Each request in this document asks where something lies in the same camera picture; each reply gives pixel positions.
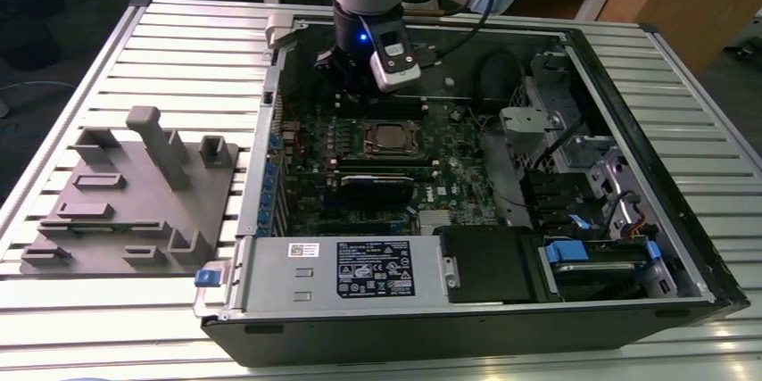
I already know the coloured wire bundle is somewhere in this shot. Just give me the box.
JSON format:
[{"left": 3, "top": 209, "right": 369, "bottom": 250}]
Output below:
[{"left": 615, "top": 191, "right": 657, "bottom": 242}]

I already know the grey parts rack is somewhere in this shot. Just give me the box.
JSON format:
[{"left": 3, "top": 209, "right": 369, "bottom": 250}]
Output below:
[{"left": 16, "top": 105, "right": 243, "bottom": 276}]

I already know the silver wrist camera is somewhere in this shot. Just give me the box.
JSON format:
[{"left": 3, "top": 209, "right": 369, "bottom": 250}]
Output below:
[{"left": 367, "top": 30, "right": 426, "bottom": 93}]

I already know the green RAM stick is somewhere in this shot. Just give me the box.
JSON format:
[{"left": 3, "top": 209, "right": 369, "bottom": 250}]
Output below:
[{"left": 338, "top": 162, "right": 435, "bottom": 176}]

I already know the silver metal drive bracket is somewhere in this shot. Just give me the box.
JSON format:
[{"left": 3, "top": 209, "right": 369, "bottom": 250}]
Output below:
[{"left": 498, "top": 105, "right": 567, "bottom": 157}]

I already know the CPU socket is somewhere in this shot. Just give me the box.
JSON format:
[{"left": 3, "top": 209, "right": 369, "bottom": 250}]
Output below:
[{"left": 359, "top": 118, "right": 423, "bottom": 157}]

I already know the black PC case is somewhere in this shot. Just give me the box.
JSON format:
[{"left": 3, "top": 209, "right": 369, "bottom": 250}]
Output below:
[{"left": 191, "top": 12, "right": 753, "bottom": 369}]

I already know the silver power supply unit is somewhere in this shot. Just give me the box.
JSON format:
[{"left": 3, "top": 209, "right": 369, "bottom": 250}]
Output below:
[{"left": 235, "top": 236, "right": 454, "bottom": 311}]

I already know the black graphics card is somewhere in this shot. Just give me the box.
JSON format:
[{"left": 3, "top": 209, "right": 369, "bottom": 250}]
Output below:
[{"left": 339, "top": 173, "right": 415, "bottom": 211}]

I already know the silver chipset heat sink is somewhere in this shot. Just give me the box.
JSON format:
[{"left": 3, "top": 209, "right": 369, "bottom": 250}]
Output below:
[{"left": 419, "top": 210, "right": 455, "bottom": 234}]

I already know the green motherboard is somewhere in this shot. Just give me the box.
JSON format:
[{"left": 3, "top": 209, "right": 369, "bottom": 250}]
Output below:
[{"left": 278, "top": 97, "right": 523, "bottom": 238}]

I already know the hard disk in blue carrier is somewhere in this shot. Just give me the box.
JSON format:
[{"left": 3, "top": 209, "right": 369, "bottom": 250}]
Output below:
[{"left": 538, "top": 237, "right": 664, "bottom": 304}]

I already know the silver CPU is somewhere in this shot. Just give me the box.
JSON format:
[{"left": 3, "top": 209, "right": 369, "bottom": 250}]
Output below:
[{"left": 375, "top": 125, "right": 410, "bottom": 145}]

